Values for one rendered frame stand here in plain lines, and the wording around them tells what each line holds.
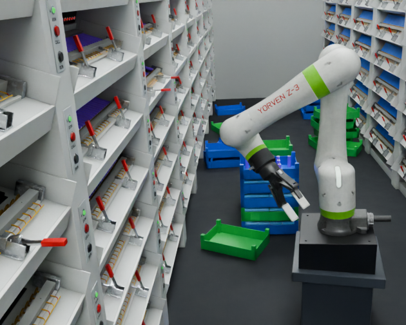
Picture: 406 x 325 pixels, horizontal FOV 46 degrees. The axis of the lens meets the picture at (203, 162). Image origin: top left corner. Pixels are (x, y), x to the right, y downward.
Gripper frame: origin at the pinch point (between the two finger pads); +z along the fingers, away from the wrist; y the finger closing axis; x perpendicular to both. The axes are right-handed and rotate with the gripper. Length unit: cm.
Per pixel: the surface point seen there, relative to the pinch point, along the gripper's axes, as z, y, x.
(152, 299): -4, -23, -58
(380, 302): 44, -35, 22
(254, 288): 11, -51, -15
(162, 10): -105, -1, 5
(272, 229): -11, -81, 20
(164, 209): -38, -43, -32
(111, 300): -1, 33, -73
